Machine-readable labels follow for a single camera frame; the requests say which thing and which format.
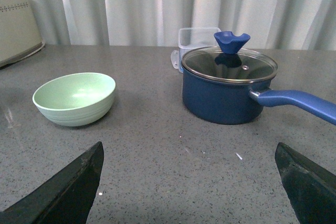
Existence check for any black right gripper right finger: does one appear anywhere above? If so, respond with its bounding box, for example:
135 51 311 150
275 142 335 223

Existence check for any green bowl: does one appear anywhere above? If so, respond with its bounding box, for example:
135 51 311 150
32 72 116 126

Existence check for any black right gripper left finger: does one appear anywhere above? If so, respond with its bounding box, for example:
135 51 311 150
1 142 104 223

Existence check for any cream toaster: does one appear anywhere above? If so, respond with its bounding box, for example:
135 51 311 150
0 0 45 67

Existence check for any dark blue saucepan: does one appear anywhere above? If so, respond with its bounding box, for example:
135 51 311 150
182 69 335 124

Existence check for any clear plastic food container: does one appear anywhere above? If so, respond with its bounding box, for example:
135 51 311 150
171 27 221 73

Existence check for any glass lid with blue knob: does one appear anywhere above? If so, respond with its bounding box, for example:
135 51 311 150
182 31 278 84

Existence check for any white curtain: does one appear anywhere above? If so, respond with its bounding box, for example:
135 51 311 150
30 0 335 50

